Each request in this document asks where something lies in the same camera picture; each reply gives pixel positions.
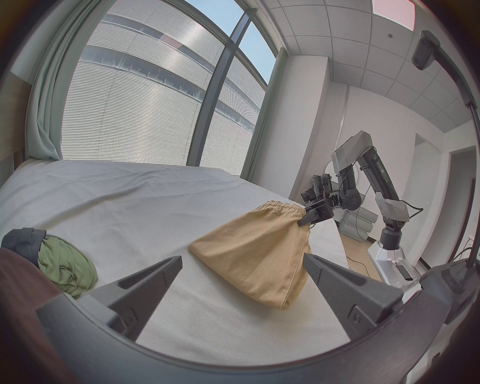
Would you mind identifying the grey-green curtain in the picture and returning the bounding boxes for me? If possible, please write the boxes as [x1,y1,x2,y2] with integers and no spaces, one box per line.
[26,0,100,161]

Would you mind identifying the green garment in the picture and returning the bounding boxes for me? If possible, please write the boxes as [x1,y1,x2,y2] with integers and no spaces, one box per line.
[37,234,99,300]

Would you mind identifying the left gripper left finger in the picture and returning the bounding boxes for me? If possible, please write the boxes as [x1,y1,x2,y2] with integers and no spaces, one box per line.
[88,256,184,342]

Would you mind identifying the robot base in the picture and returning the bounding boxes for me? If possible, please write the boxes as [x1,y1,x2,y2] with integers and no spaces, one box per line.
[367,240,422,291]

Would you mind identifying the bed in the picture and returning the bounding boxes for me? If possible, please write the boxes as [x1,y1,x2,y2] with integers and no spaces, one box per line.
[0,71,353,361]

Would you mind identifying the ceiling light panel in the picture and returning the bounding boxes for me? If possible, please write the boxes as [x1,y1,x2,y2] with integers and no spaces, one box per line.
[371,0,417,31]

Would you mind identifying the tan shorts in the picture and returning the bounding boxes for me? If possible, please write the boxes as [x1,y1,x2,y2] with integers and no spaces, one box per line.
[187,200,314,311]

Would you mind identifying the brown shorts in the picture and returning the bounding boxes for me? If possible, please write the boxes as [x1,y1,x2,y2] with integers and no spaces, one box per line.
[0,247,61,312]

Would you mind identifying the black garment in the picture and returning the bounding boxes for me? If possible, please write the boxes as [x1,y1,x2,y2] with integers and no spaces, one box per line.
[1,227,47,269]

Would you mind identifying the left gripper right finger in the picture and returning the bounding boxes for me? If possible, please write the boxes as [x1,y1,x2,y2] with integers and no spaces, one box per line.
[303,253,404,342]

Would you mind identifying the window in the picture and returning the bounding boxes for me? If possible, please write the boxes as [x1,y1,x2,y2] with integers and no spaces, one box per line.
[60,0,284,177]

